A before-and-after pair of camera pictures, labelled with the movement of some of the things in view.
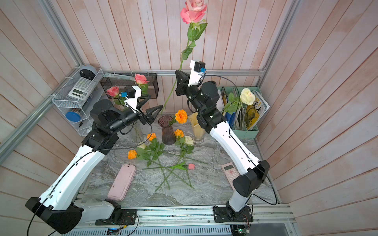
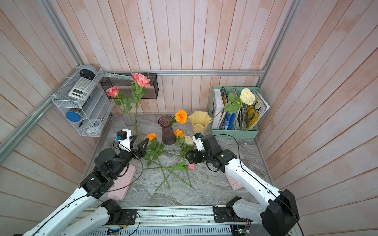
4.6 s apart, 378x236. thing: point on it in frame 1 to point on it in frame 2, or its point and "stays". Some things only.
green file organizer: x=240 y=106 stays
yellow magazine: x=254 y=111 stays
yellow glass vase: x=199 y=130 stays
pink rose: x=193 y=13 to x=141 y=81
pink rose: x=141 y=79 stays
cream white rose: x=246 y=96 stays
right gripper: x=184 y=90 to x=194 y=154
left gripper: x=148 y=117 to x=141 y=151
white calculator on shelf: x=82 y=89 stays
